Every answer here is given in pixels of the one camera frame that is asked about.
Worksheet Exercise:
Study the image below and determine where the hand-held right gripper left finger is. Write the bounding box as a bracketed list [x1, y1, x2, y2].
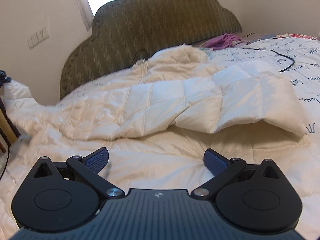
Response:
[32, 147, 125, 200]

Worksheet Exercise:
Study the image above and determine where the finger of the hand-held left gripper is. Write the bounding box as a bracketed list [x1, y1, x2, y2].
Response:
[0, 69, 12, 83]

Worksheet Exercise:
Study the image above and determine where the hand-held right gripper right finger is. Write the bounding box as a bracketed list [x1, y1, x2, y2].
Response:
[191, 148, 280, 198]

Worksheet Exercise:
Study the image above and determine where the white script-print bedsheet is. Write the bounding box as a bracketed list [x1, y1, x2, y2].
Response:
[4, 44, 312, 145]

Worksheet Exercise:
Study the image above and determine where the wooden bedside furniture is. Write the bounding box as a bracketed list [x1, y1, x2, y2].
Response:
[0, 97, 19, 153]

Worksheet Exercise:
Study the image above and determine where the purple cloth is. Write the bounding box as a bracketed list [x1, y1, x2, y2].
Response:
[204, 33, 242, 50]

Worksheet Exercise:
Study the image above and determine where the floral printed cloth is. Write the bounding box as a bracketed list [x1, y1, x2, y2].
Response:
[275, 32, 320, 41]

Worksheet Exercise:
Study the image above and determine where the green upholstered headboard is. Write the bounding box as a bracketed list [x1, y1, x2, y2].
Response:
[59, 0, 243, 101]

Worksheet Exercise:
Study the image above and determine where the white wall socket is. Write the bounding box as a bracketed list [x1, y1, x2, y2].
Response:
[27, 34, 39, 50]
[36, 27, 50, 43]

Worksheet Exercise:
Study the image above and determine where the black cable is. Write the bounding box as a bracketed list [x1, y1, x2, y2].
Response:
[240, 47, 295, 72]

